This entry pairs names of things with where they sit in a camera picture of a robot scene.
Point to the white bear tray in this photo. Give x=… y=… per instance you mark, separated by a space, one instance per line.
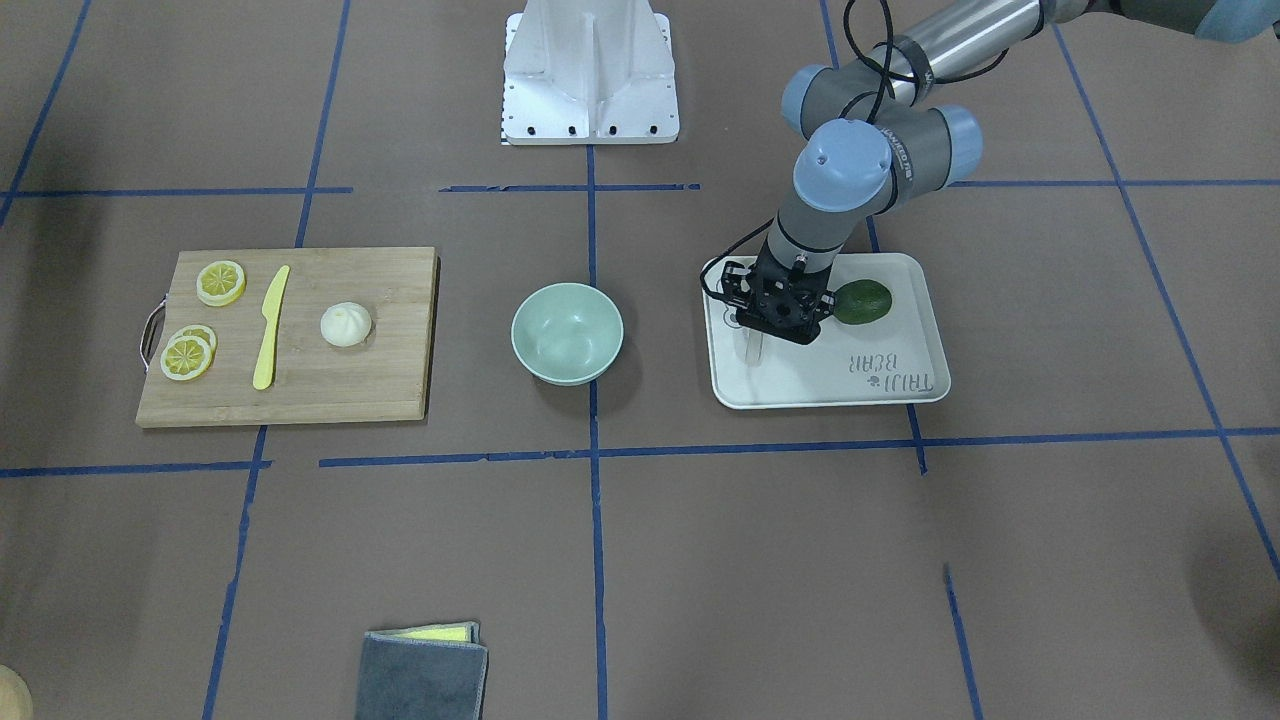
x=898 y=360

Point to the beige plastic spoon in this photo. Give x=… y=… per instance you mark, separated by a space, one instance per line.
x=753 y=349

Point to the grey yellow folded cloth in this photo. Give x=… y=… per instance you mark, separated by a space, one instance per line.
x=435 y=671

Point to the mint green bowl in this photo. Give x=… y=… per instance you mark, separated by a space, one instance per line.
x=567 y=334

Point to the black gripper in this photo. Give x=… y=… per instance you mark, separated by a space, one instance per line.
x=737 y=286

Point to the green avocado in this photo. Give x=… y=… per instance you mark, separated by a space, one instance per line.
x=862 y=302

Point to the yellow plastic knife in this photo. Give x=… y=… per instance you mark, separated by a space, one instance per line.
x=271 y=308

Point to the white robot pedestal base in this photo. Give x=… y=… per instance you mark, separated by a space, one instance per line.
x=589 y=73

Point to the white steamed bun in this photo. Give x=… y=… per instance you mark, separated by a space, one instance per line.
x=346 y=324

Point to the lemon slice lower stacked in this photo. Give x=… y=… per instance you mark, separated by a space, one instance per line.
x=202 y=331

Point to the wooden mug tree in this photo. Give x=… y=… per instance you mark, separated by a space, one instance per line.
x=16 y=701

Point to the bamboo cutting board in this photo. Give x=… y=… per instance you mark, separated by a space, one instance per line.
x=386 y=378

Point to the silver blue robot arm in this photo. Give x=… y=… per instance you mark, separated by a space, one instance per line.
x=871 y=145

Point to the single lemon slice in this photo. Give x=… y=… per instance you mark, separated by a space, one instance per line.
x=220 y=283

